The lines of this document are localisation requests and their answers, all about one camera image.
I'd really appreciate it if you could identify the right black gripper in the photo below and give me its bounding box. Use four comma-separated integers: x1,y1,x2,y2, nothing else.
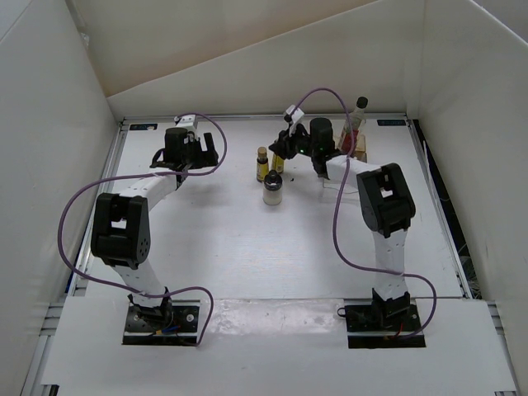
269,125,318,161

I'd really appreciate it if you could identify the yellow label bottle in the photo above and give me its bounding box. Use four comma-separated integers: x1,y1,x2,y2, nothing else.
256,146,269,182
271,153,285,174

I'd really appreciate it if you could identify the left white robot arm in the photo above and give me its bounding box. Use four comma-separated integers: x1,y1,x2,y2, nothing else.
91,127,219,330

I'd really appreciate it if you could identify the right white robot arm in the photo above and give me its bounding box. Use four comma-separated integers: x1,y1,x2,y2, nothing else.
269,115,416,330

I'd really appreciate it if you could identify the white powder jar black cap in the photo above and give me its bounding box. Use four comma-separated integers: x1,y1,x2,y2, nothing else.
262,170,283,205

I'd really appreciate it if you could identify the tiered clear acrylic rack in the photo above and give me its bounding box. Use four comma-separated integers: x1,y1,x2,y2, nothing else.
316,130,372,202

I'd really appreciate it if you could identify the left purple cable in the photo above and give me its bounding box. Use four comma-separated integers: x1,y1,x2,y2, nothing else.
56,112,229,347

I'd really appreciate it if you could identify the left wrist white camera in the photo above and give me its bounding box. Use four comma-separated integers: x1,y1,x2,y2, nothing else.
174,115,197,131

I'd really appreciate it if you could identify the aluminium table frame rail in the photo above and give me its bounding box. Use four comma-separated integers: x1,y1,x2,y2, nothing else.
120,112,408,125

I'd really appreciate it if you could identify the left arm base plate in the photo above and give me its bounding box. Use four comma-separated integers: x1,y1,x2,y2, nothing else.
121,300,200,347

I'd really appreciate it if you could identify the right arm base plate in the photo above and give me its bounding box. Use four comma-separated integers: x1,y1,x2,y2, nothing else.
337,304,426,349

